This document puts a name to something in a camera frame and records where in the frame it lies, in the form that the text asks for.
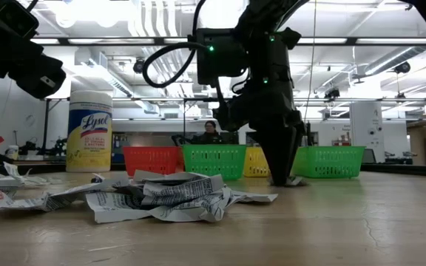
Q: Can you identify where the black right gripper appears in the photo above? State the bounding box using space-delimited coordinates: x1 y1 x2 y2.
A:
234 88 307 187

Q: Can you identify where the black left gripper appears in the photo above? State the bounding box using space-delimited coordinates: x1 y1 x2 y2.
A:
0 10 67 100

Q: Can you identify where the yellow plastic basket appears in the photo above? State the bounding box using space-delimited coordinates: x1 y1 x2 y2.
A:
243 146 272 178

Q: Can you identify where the green plastic basket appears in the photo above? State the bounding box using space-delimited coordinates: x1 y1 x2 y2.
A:
181 143 248 181
289 145 366 180

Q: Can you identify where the person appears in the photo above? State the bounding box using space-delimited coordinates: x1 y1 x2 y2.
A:
189 120 229 146

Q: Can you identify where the yellow Lysol wipes canister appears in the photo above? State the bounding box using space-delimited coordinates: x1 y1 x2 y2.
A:
65 89 114 174

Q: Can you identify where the black ceiling spotlight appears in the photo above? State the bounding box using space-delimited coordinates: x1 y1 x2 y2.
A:
323 87 342 100
393 61 412 75
132 57 147 75

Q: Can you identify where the white square pillar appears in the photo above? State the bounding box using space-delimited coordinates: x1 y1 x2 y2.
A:
348 101 386 164

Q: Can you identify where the black overhead beam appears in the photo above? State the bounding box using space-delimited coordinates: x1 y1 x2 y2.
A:
31 35 426 47

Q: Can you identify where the red plastic basket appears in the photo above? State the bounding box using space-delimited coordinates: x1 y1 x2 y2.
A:
122 146 184 177

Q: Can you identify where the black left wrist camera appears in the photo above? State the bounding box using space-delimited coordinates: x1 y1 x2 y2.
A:
0 0 41 41

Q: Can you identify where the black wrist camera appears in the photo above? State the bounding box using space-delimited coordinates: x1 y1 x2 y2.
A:
0 0 41 41
212 98 240 133

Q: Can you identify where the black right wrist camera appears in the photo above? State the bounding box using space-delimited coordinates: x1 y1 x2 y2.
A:
212 98 240 133

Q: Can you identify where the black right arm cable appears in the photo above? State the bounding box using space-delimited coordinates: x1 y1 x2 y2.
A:
141 0 214 89

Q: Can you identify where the thin hanging cable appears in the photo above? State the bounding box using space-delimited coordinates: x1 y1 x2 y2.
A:
304 0 317 125

